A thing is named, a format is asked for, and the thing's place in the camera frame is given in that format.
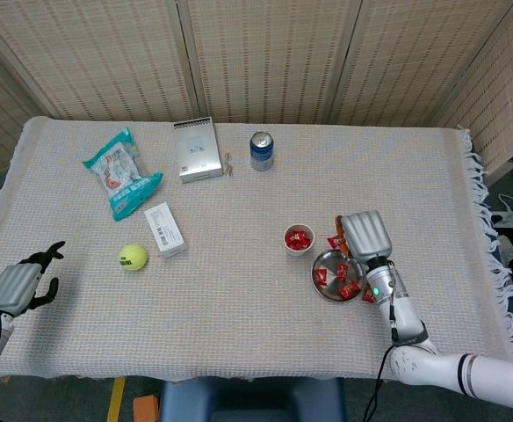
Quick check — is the yellow tennis ball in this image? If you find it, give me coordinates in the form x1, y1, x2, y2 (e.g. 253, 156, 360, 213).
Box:
119, 244, 148, 273

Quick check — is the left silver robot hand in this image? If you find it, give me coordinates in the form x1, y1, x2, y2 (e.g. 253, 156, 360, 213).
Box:
0, 240, 67, 319

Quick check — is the teal snack bag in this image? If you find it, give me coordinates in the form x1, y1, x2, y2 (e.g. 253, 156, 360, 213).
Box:
82, 127, 164, 222

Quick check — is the silver metal bowl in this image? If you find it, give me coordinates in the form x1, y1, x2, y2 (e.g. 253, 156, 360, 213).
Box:
311, 249, 365, 303

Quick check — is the beige waffle-weave tablecloth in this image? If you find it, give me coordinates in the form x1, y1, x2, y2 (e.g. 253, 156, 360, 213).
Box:
0, 114, 513, 384

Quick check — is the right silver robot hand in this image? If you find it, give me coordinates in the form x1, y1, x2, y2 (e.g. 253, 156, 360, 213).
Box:
334, 210, 393, 267

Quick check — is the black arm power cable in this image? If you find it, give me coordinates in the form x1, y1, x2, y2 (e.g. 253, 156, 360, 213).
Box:
361, 345, 394, 422

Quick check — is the orange block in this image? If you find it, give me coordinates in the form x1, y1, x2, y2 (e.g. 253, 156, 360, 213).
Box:
132, 394, 160, 422

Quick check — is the yellow floor tape strip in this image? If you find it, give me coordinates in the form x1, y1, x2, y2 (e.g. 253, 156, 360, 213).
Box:
105, 377, 126, 422

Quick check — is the silver grey flat box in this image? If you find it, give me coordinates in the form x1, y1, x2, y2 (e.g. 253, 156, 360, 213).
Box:
172, 116, 224, 185

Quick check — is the small white barcode box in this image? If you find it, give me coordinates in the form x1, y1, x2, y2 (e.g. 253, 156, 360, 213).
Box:
143, 201, 188, 259

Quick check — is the blue soda can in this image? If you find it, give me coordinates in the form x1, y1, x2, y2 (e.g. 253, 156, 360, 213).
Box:
249, 130, 275, 172

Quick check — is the white paper cup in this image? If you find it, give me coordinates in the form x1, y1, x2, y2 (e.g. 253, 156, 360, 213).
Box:
283, 223, 316, 257

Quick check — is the white clamp stand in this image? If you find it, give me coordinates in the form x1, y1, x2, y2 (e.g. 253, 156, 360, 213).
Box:
489, 208, 513, 229

